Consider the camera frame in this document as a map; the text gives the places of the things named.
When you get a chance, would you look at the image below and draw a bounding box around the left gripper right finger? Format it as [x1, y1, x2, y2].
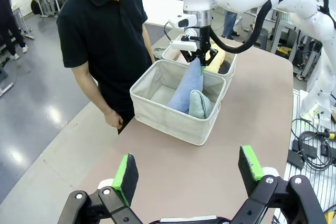
[230, 144, 328, 224]

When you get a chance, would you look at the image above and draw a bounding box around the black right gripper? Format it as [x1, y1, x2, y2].
[182, 25, 219, 75]

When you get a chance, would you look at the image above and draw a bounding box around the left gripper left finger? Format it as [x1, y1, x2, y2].
[57, 153, 144, 224]

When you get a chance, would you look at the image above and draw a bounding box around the blue towel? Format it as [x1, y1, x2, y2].
[167, 60, 205, 115]

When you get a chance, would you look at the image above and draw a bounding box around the mint green towel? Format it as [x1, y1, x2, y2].
[188, 90, 214, 120]

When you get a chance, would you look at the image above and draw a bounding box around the person's right forearm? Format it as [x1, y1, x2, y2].
[71, 60, 117, 116]

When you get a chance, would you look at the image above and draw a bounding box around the person's right hand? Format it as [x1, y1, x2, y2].
[104, 109, 124, 129]

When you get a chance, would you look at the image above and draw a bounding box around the yellow rolled towel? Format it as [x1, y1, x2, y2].
[204, 44, 227, 74]

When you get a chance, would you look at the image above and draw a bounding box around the dark grey rolled towel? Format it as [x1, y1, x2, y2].
[217, 60, 232, 76]

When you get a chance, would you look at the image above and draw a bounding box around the beige fabric storage box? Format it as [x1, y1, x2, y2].
[161, 34, 237, 102]
[129, 59, 227, 146]

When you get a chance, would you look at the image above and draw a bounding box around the bystander in blue jeans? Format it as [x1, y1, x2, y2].
[221, 9, 240, 40]

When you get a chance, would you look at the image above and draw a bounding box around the black power adapter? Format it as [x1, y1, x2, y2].
[291, 139, 319, 159]
[286, 150, 306, 170]

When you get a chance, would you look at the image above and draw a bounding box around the white table with grey legs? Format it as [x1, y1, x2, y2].
[141, 0, 185, 28]

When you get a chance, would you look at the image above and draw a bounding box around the person in black polo shirt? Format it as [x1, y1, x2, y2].
[56, 0, 156, 136]

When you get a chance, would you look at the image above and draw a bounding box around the bystander in black with sneakers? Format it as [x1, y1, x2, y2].
[0, 0, 29, 61]

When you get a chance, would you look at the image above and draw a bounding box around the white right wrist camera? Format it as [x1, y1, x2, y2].
[168, 14, 198, 29]

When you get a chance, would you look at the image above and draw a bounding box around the coiled black cable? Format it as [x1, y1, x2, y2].
[290, 118, 336, 172]

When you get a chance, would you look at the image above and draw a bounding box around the black corrugated cable conduit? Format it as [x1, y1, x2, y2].
[209, 0, 336, 55]

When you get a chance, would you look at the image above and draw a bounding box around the aluminium frame workbench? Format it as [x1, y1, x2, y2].
[269, 5, 324, 81]

